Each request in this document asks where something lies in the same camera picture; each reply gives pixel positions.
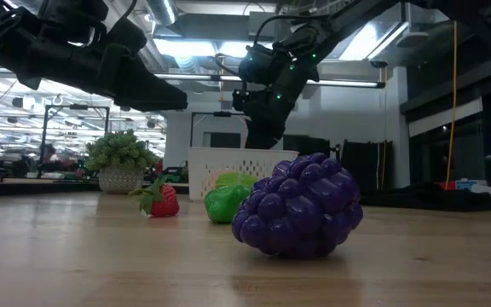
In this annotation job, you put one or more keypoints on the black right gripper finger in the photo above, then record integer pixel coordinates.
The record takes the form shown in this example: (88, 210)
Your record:
(264, 132)

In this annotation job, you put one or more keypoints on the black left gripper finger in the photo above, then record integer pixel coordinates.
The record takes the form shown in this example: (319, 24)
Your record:
(143, 89)

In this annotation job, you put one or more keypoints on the light green toy vegetable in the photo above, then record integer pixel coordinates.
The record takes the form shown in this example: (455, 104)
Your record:
(235, 180)

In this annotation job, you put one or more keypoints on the white plastic basket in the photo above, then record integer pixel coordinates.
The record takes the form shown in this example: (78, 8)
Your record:
(211, 166)

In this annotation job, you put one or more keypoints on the red toy strawberry with leaves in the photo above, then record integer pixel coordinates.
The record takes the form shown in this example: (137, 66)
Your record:
(166, 202)

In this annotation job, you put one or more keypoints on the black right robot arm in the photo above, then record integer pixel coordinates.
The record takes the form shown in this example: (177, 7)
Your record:
(348, 17)

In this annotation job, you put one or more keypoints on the pale green bushy potted plant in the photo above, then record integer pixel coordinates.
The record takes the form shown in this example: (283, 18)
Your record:
(119, 153)

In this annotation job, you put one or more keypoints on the green toy cucumber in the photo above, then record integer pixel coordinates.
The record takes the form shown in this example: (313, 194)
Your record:
(222, 204)

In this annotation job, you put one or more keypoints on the purple toy grapes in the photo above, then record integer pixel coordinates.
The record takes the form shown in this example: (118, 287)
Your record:
(301, 209)

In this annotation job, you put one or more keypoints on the person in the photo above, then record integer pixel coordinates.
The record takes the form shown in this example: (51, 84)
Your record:
(49, 154)

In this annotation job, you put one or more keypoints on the black panel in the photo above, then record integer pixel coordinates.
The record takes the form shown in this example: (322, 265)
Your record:
(365, 164)

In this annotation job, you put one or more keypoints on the black cloth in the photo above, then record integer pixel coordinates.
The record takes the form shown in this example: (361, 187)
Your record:
(420, 196)

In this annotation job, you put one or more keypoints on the red box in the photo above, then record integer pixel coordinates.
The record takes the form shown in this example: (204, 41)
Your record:
(449, 185)

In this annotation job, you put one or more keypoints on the blue box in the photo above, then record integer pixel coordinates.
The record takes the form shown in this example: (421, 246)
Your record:
(471, 184)

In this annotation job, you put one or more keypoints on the silver ventilation duct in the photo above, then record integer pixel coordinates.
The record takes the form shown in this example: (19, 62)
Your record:
(162, 9)

